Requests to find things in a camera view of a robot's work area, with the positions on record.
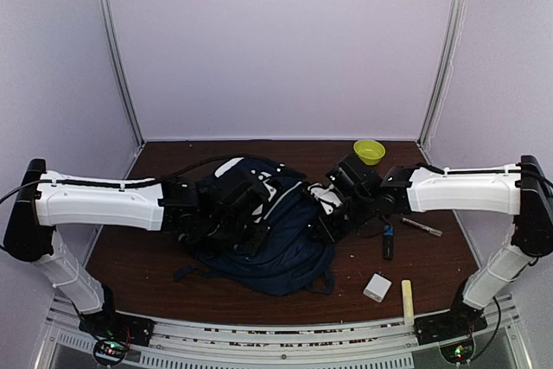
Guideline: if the navy blue student backpack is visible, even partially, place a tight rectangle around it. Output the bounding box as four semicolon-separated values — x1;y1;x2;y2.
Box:
163;156;335;296

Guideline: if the white charger box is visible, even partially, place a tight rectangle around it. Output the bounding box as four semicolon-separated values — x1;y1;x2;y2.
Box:
362;273;392;302

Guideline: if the pale yellow highlighter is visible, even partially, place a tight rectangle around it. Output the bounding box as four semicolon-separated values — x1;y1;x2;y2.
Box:
401;279;415;326

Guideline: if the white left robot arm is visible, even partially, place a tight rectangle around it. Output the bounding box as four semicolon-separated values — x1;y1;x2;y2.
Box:
1;156;277;338

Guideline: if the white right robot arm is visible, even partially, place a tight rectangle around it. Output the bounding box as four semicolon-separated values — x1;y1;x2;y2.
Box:
308;154;552;336

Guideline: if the lime green plastic bowl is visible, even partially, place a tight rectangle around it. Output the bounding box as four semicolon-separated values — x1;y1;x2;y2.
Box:
353;140;386;166

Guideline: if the blue black highlighter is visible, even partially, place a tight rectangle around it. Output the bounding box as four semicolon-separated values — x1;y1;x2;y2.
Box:
383;225;395;260

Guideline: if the grey marker pen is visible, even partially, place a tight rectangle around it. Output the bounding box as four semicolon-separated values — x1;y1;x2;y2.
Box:
401;217;442;238

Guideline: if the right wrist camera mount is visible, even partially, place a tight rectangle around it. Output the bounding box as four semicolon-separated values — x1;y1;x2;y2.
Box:
308;183;343;215

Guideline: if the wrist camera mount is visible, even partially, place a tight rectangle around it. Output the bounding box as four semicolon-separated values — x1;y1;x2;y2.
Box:
252;178;283;218
308;183;343;215

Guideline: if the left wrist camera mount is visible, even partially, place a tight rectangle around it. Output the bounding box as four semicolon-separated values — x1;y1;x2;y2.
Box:
252;178;283;218

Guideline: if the right aluminium corner post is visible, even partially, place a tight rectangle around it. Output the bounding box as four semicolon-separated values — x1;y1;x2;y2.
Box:
417;0;467;153

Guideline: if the aluminium corner post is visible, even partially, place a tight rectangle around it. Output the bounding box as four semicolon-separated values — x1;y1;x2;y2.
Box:
417;0;467;153
99;0;145;148

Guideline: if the left aluminium corner post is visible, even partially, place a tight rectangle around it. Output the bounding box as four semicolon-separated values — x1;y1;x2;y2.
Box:
99;0;145;148

